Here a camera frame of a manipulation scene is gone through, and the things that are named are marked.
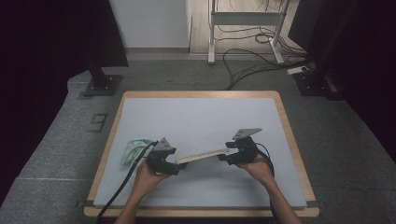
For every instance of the black stand with base plate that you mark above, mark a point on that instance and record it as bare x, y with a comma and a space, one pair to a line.
311, 84
102, 85

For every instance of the black table corner clamp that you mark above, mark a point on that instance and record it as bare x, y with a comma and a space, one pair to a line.
85, 204
313, 204

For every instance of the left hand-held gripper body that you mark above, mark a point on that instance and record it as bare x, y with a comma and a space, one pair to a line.
158, 160

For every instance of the light green cloth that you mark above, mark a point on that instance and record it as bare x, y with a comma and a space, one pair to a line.
132, 149

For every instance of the person's right hand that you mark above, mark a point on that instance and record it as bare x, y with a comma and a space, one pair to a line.
261, 171

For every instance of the caterpillar picture board book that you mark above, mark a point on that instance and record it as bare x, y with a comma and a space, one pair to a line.
202, 155

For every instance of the wooden table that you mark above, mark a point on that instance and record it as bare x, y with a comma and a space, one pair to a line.
202, 94

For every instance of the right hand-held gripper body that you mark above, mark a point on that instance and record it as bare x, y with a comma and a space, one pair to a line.
246, 152

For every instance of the dark curtain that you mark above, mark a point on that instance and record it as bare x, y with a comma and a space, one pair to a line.
367, 62
46, 46

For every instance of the person's left hand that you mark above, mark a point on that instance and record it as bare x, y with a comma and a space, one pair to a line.
148, 180

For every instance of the white desk frame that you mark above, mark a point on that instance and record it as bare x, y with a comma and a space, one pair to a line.
246, 18

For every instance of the white power strip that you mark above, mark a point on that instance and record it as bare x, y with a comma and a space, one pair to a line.
297, 70

